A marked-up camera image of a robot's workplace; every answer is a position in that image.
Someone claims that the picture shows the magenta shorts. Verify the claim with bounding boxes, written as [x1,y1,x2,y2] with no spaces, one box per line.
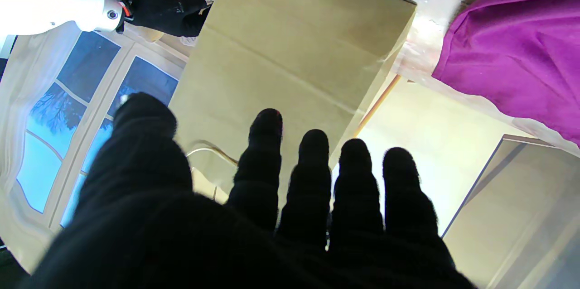
[431,0,580,145]

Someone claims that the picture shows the dark grey leaning panel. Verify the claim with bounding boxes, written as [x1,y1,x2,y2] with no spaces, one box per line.
[441,134,580,289]

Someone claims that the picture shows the printed room scene backdrop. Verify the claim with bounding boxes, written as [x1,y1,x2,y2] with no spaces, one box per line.
[0,0,535,276]

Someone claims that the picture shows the kraft paper bag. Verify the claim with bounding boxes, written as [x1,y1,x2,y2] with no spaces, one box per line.
[170,0,418,201]

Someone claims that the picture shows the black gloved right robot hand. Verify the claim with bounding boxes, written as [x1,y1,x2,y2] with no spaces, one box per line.
[129,0,215,39]

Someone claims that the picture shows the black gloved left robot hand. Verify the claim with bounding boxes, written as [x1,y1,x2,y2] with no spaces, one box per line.
[23,92,476,289]

